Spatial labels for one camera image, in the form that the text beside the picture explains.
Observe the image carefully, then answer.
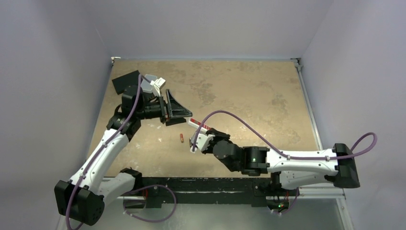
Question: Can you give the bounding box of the black box upper left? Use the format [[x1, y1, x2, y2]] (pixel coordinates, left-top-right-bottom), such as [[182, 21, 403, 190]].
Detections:
[[112, 70, 140, 95]]

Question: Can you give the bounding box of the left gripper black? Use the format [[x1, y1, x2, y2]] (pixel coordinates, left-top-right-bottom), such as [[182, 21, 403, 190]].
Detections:
[[135, 89, 192, 126]]

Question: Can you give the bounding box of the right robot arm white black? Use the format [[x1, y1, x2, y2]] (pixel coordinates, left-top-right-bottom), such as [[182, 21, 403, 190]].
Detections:
[[195, 129, 360, 195]]

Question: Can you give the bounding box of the white red remote control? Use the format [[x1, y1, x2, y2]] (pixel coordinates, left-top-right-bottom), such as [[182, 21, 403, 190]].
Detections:
[[187, 118, 211, 133]]

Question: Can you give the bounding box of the aluminium frame rail right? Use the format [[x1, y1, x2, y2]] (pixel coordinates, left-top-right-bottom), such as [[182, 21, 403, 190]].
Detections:
[[291, 58, 345, 199]]

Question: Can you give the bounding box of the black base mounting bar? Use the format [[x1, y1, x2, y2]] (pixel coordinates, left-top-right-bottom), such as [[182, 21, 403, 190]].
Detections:
[[136, 177, 299, 209]]

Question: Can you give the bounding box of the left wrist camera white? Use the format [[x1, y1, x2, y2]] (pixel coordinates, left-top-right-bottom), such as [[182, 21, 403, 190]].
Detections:
[[150, 78, 166, 97]]

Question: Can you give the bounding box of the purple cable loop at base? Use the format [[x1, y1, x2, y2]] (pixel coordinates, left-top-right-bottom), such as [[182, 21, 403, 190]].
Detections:
[[123, 186, 177, 223]]

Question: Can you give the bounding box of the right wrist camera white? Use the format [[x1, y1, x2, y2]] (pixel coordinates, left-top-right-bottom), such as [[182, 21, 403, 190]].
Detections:
[[189, 133, 215, 153]]

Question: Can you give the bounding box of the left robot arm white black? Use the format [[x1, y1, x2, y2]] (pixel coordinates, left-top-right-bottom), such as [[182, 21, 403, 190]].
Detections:
[[54, 85, 192, 229]]

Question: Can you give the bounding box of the translucent grey plastic case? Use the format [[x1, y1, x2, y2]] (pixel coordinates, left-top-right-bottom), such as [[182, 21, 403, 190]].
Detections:
[[141, 74, 158, 95]]

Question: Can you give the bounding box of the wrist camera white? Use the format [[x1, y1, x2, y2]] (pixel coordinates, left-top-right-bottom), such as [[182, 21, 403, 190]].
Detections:
[[150, 78, 166, 97], [189, 133, 215, 153]]

